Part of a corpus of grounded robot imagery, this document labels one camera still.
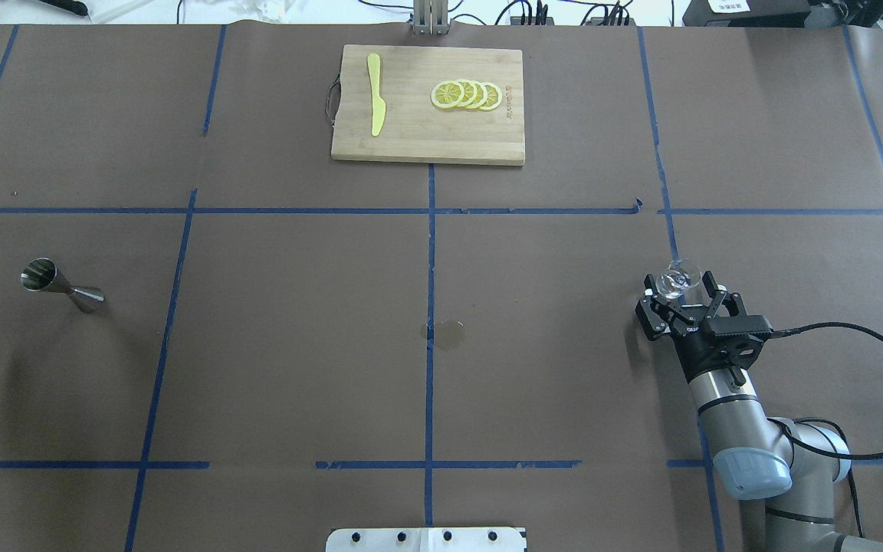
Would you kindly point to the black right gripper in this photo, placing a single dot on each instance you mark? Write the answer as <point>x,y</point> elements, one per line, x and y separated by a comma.
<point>693,351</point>

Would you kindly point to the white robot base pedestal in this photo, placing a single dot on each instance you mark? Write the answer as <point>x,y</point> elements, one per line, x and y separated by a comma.
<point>428,539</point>

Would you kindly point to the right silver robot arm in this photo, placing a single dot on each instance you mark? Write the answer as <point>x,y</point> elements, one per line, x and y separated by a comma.
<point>789,465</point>

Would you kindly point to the bamboo cutting board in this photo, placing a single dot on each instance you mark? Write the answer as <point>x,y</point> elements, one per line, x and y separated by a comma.
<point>416,131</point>

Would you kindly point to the clear glass cup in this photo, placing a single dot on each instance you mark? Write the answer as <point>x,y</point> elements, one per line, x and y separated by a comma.
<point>680,277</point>

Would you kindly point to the aluminium frame post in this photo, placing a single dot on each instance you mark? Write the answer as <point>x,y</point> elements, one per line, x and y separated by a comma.
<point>430,17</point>

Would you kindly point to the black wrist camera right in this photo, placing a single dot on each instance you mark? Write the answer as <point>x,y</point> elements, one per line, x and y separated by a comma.
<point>742,325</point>

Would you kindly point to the yellow plastic knife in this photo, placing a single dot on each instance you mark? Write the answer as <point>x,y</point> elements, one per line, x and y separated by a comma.
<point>378,103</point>

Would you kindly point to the steel jigger measuring cup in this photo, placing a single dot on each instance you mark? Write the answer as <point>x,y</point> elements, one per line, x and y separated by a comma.
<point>43,275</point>

